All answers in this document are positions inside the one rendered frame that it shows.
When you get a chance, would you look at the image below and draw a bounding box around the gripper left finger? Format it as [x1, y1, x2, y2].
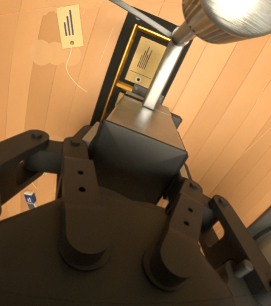
[0, 121, 109, 262]

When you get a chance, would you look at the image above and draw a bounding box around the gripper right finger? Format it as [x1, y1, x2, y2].
[143, 177, 271, 302]

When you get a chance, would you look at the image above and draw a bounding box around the dark metal numbering stamp body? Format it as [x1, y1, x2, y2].
[87, 40, 190, 205]

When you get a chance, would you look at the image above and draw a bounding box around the tan repair tag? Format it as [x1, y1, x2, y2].
[125, 35, 168, 89]

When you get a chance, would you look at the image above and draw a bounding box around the grey selector lever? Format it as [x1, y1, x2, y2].
[108, 0, 175, 38]

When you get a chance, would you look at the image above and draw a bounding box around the silver ribbed stamp knob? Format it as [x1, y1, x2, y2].
[171, 0, 271, 47]

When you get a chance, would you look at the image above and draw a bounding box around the blue and white eraser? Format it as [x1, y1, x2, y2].
[23, 190, 38, 209]

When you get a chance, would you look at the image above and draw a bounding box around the black tray with gold nests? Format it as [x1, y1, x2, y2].
[89, 5, 194, 126]

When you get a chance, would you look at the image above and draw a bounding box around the cream tag with string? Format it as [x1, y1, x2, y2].
[56, 4, 88, 94]

